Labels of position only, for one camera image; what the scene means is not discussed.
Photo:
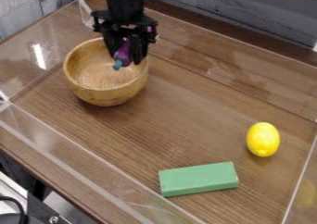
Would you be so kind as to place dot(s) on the clear acrylic tray wall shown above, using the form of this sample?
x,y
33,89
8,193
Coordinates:
x,y
86,179

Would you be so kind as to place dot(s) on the yellow toy lemon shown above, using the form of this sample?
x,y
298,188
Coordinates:
x,y
263,139

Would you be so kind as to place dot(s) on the purple toy eggplant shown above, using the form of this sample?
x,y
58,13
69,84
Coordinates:
x,y
123,57

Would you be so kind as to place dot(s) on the green rectangular block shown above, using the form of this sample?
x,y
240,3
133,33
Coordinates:
x,y
199,179

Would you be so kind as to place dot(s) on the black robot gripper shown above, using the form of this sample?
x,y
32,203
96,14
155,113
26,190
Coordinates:
x,y
141,29

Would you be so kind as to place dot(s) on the brown wooden bowl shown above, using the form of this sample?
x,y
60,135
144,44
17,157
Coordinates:
x,y
96,82

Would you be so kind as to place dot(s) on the black metal bracket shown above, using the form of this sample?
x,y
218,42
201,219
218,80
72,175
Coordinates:
x,y
41,213

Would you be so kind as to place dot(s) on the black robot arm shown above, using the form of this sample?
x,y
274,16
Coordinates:
x,y
125,9

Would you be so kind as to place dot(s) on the clear acrylic corner bracket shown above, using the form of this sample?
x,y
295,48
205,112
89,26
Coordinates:
x,y
85,14

